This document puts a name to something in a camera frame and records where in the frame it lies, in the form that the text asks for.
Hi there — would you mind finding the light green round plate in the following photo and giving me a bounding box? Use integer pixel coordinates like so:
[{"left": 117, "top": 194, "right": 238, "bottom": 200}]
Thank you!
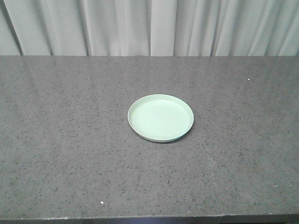
[{"left": 128, "top": 94, "right": 194, "bottom": 142}]

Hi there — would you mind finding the white pleated curtain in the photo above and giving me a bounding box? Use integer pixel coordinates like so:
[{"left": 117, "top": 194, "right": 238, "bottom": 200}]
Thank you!
[{"left": 0, "top": 0, "right": 299, "bottom": 56}]

